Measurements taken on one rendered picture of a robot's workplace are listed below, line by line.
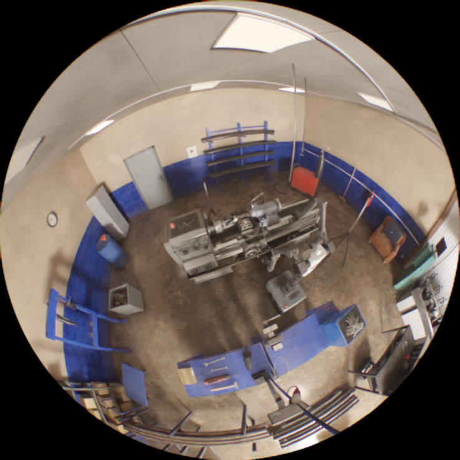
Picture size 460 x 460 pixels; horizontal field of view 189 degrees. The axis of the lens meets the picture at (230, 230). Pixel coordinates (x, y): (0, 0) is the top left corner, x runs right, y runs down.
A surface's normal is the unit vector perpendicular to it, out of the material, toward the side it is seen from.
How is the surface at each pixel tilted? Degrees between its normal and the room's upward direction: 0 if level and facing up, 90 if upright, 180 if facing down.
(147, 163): 90
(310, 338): 0
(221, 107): 90
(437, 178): 90
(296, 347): 0
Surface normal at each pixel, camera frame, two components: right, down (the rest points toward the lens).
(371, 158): -0.94, 0.32
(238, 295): -0.11, -0.65
